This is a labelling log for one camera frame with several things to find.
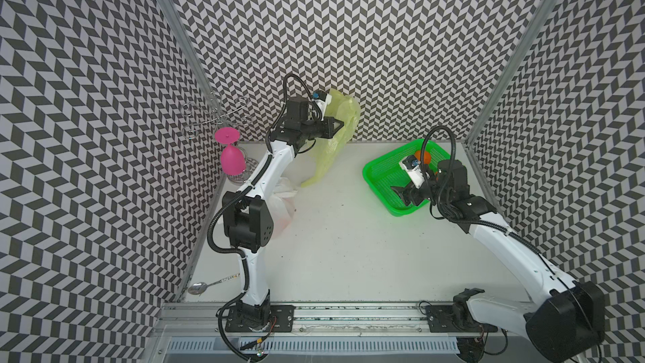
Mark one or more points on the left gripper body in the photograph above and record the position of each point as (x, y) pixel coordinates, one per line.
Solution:
(318, 128)

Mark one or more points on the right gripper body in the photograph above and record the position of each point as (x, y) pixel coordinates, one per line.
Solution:
(426, 191)

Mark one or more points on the yellow green plastic bag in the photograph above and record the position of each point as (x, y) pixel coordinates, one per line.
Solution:
(344, 108)

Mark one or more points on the white plastic bag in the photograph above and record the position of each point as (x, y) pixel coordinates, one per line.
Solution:
(282, 206)

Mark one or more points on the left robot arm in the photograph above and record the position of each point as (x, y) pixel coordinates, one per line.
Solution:
(247, 220)

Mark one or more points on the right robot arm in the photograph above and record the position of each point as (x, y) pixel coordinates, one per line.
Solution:
(562, 317)

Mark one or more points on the green plastic basket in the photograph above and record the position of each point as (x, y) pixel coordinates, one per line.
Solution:
(384, 172)

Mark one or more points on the orange far back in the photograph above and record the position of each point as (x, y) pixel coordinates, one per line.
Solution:
(423, 157)

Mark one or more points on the pink plastic cup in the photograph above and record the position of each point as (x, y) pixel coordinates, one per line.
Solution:
(233, 161)

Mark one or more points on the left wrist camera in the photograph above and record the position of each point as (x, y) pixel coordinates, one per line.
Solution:
(320, 100)

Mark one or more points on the wire rack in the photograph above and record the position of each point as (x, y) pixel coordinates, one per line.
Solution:
(225, 126)

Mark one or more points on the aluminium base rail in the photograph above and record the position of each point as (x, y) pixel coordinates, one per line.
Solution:
(312, 331)

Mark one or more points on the spoon with patterned handle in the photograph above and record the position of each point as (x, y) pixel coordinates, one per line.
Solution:
(199, 288)

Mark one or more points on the aluminium corner post left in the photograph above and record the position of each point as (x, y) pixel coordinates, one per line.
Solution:
(183, 41)

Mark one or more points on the aluminium corner post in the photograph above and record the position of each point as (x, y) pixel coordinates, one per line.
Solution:
(537, 22)
(183, 41)

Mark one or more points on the aluminium corner post right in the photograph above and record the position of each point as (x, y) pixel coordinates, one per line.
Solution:
(537, 22)

